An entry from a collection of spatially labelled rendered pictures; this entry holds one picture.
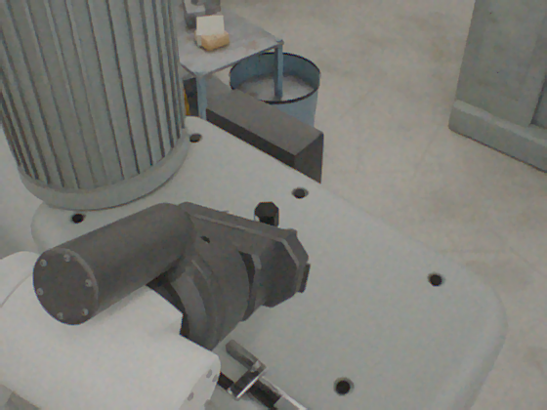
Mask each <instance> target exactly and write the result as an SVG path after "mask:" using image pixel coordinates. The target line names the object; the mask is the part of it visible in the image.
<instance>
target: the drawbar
mask: <svg viewBox="0 0 547 410"><path fill-rule="evenodd" d="M255 216H256V217H257V218H258V219H259V222H260V223H263V224H267V225H271V226H279V208H278V207H277V206H276V205H275V204H274V203H273V202H272V201H267V202H259V204H258V205H257V206H256V207H255V209H254V221H255Z"/></svg>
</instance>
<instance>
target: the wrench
mask: <svg viewBox="0 0 547 410"><path fill-rule="evenodd" d="M226 350H227V353H228V354H229V355H230V356H232V357H233V358H234V359H235V360H237V361H238V362H239V363H241V364H242V365H243V366H244V367H246V368H247V369H248V370H247V371H246V372H245V374H244V375H242V376H241V377H240V378H239V379H238V380H237V381H236V382H235V383H234V382H233V381H232V380H231V379H230V378H228V377H227V376H226V375H225V374H223V373H222V372H221V371H220V373H219V377H218V380H217V383H216V386H215V387H216V388H217V389H218V390H221V391H222V392H223V393H227V394H228V395H230V396H231V397H232V398H233V399H234V400H236V401H238V400H239V399H240V398H241V397H242V396H244V395H245V394H246V393H247V395H248V396H249V397H251V398H253V399H254V400H255V401H256V402H258V403H259V404H260V405H261V406H263V407H264V408H265V409H266V410H309V409H307V408H306V407H305V406H303V405H302V404H301V403H300V402H298V401H297V400H296V399H294V398H292V397H290V396H289V395H288V394H287V393H285V392H284V391H283V390H281V389H280V388H278V387H277V386H276V385H275V384H273V383H272V382H271V381H269V380H268V379H266V378H264V376H265V375H266V374H267V373H268V372H269V370H270V368H269V366H267V365H266V364H265V363H264V362H261V361H260V360H258V357H256V356H255V355H254V354H252V353H251V352H250V351H248V350H247V349H246V348H244V347H243V346H241V345H240V344H239V343H237V342H236V341H235V340H233V339H231V340H230V341H229V342H228V343H227V344H226Z"/></svg>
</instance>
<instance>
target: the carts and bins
mask: <svg viewBox="0 0 547 410"><path fill-rule="evenodd" d="M174 10H175V18H176V25H177V32H178V35H177V40H178V47H179V55H180V63H181V67H184V68H185V69H186V70H187V71H185V72H182V73H181V77H182V85H183V92H184V100H185V108H186V116H190V117H196V118H200V119H202V120H205V121H206V112H205V110H206V107H207V106H208V105H210V104H211V103H213V101H215V100H217V99H218V98H220V97H222V96H223V95H225V94H227V93H229V92H231V91H232V90H235V89H238V90H240V91H242V92H244V93H246V94H248V95H250V96H252V97H254V98H256V99H258V100H260V101H262V102H264V103H268V104H269V105H271V106H273V107H275V108H277V109H279V110H281V111H283V112H285V113H287V114H289V115H291V116H293V117H295V118H297V119H300V120H302V121H304V122H306V123H308V124H310V125H312V126H314V125H315V118H316V104H317V97H318V89H319V86H320V83H321V81H320V76H321V72H320V70H319V68H318V67H317V66H315V65H314V64H313V63H312V62H311V61H309V60H307V59H305V58H303V57H300V56H297V55H293V54H288V53H283V45H284V41H283V39H281V38H280V37H276V36H274V35H273V34H271V33H269V32H268V31H266V30H264V29H262V28H261V27H259V26H257V25H256V24H254V23H253V22H251V21H249V20H247V19H245V18H244V17H242V16H239V15H237V14H236V13H234V12H232V11H231V10H229V9H227V8H226V7H224V6H223V5H221V0H174ZM273 49H274V52H273V53H267V52H268V51H270V50H273ZM231 66H232V69H231V71H230V73H229V79H230V75H231V82H230V85H231V86H229V85H227V84H226V83H225V82H223V81H222V80H219V79H218V78H217V77H215V76H214V75H213V74H214V73H217V72H219V71H222V70H224V69H226V68H229V67H231ZM319 82H320V83H319Z"/></svg>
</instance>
